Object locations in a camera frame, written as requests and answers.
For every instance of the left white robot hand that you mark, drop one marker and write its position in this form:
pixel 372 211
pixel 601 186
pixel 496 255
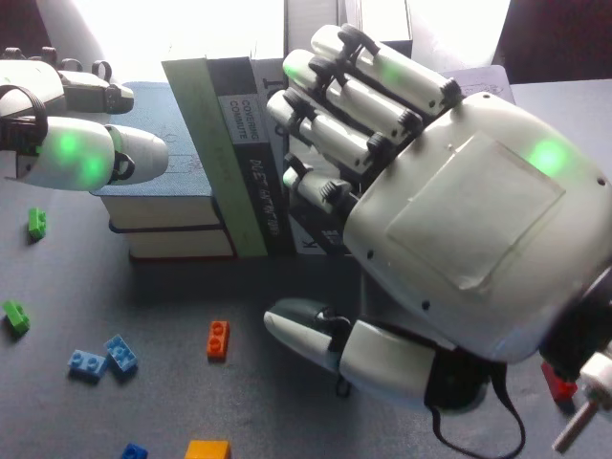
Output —
pixel 72 153

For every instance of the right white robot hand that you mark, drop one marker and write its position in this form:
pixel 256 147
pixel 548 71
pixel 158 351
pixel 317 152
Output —
pixel 478 215

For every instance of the green toy block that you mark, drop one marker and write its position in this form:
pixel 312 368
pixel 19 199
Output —
pixel 37 225
pixel 16 316

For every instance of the blue hardcover book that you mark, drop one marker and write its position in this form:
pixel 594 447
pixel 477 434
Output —
pixel 158 210

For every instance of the white printed booklet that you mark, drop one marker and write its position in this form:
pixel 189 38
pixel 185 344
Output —
pixel 483 79

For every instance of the thick navy cover book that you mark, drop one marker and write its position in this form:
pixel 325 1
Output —
pixel 181 244

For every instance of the green book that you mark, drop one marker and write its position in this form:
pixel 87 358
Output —
pixel 217 158

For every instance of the black book script lettering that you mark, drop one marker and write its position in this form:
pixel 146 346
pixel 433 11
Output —
pixel 255 167

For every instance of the red toy block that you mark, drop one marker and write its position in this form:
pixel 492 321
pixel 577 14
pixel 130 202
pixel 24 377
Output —
pixel 559 387

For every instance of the black book large white lettering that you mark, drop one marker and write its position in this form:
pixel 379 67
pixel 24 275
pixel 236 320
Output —
pixel 275 143

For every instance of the light blue toy block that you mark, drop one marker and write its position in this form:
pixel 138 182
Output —
pixel 86 364
pixel 122 354

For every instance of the orange toy block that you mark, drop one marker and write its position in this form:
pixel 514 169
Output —
pixel 218 340

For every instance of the grey table cloth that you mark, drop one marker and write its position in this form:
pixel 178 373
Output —
pixel 143 406

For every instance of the dark blue toy block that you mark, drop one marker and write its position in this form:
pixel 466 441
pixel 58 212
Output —
pixel 134 452

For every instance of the yellow toy block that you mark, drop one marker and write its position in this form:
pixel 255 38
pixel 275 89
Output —
pixel 208 450

